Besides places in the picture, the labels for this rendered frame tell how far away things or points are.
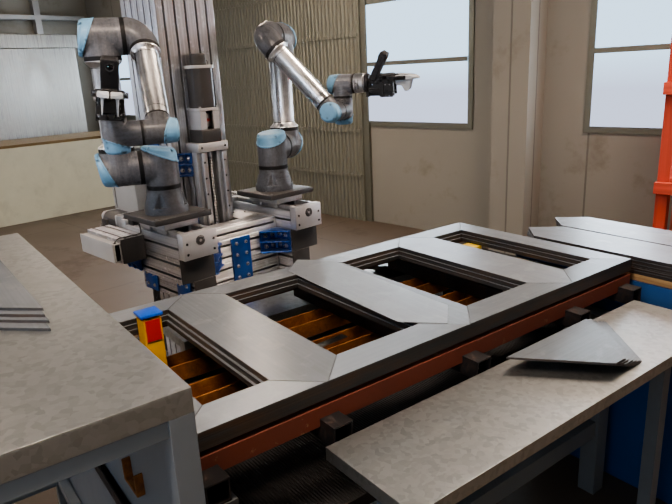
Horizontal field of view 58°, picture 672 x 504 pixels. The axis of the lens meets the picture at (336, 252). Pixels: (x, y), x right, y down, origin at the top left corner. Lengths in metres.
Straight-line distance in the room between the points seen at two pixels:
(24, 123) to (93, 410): 8.08
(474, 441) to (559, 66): 4.03
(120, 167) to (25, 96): 6.80
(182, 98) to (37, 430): 1.69
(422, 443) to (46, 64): 8.20
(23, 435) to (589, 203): 4.56
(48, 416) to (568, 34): 4.58
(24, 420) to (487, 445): 0.84
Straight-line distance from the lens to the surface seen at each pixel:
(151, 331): 1.72
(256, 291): 1.93
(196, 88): 2.36
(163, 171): 2.17
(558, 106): 5.07
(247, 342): 1.53
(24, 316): 1.31
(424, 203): 5.85
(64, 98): 9.10
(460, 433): 1.35
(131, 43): 2.14
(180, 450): 0.98
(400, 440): 1.32
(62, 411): 0.95
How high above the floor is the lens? 1.48
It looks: 16 degrees down
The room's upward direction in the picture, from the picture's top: 3 degrees counter-clockwise
